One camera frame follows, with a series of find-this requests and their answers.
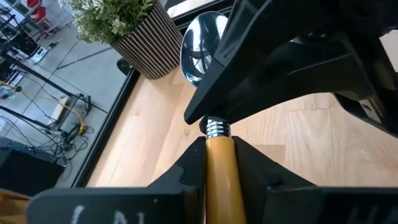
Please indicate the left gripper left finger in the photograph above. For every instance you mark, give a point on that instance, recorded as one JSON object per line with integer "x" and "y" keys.
{"x": 124, "y": 205}

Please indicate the white power strip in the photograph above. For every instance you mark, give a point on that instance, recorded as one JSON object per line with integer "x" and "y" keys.
{"x": 60, "y": 109}

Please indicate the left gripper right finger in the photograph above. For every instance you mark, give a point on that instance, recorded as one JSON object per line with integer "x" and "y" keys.
{"x": 311, "y": 205}

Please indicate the potted plant in ribbed pot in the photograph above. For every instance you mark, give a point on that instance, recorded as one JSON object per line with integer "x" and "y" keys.
{"x": 149, "y": 46}

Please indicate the black floor box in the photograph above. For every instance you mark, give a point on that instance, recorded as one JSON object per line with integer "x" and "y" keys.
{"x": 28, "y": 171}

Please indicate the red chair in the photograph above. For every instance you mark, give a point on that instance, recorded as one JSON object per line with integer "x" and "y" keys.
{"x": 43, "y": 17}

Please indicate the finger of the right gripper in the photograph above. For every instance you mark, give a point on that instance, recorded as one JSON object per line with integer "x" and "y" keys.
{"x": 264, "y": 71}
{"x": 203, "y": 126}

